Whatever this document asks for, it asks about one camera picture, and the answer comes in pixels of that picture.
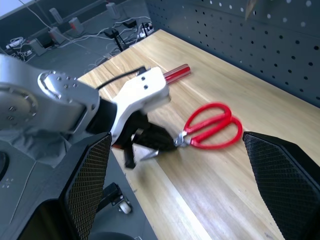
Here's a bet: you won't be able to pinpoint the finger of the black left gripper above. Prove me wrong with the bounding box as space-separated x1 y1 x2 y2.
123 143 138 170
134 122 176 153

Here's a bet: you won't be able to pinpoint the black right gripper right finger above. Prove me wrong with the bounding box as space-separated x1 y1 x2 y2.
242 131 320 240

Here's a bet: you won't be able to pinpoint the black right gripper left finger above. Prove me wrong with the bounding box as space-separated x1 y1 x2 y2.
59 131 113 240

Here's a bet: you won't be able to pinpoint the red handled scissors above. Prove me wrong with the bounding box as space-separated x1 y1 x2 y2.
139 101 244 161

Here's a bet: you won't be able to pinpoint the grey metal pegboard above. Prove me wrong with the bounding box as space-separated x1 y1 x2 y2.
144 0 320 109

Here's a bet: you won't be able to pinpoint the grey robot torso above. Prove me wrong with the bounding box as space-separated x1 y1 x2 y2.
0 128 74 240

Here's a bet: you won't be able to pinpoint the red cylindrical tube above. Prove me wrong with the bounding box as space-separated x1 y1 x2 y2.
163 63 192 82

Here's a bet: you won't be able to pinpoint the black tripod stand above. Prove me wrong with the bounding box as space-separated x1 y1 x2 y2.
103 28 126 52

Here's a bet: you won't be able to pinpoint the white power strip with plugs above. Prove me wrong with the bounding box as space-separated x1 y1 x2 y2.
138 22 155 39

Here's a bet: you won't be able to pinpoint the black adapter box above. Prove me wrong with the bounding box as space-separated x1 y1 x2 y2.
122 19 138 29

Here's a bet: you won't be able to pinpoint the grey charger with red mark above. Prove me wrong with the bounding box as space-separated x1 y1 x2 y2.
48 26 66 44
68 17 84 35

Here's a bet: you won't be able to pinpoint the grey box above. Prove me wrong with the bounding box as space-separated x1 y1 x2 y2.
28 38 49 57

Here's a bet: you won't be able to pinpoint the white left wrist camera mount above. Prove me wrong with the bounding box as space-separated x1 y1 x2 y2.
110 66 172 147

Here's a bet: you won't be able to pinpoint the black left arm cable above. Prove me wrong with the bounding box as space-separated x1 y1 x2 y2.
96 65 147 90

